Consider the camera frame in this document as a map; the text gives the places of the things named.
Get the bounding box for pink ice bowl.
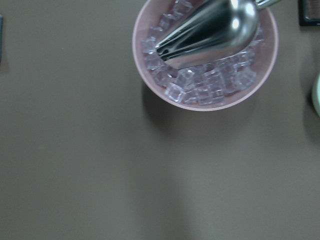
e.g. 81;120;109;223
132;0;279;112

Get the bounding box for steel ice scoop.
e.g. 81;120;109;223
155;0;276;69

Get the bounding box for mint green bowl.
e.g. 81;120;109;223
311;74;320;116

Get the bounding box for grey folded cloth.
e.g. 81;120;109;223
0;14;3;62

